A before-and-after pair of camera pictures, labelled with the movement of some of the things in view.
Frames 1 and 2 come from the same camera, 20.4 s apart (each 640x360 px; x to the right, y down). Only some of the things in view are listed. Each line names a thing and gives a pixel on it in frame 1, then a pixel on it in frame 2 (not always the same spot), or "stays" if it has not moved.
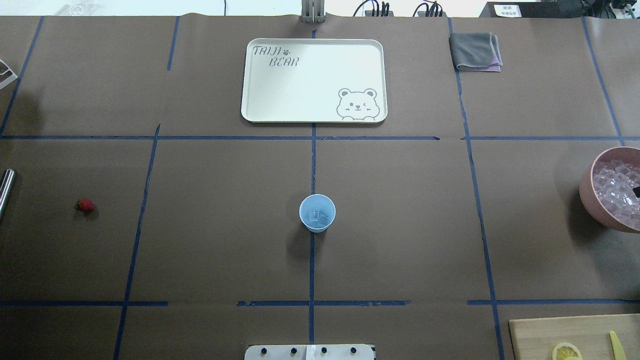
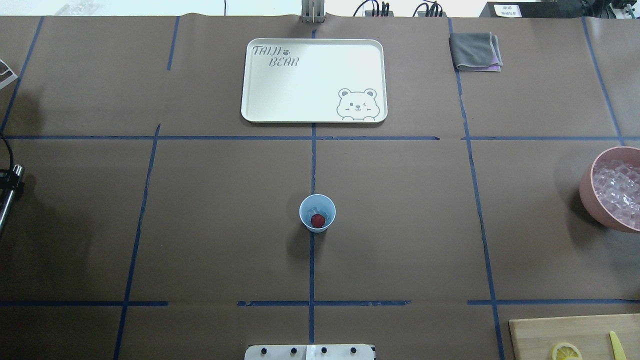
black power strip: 532,9 stays
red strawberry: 85,205 to 317,220
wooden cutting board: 535,339 stays
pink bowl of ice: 606,188 stays
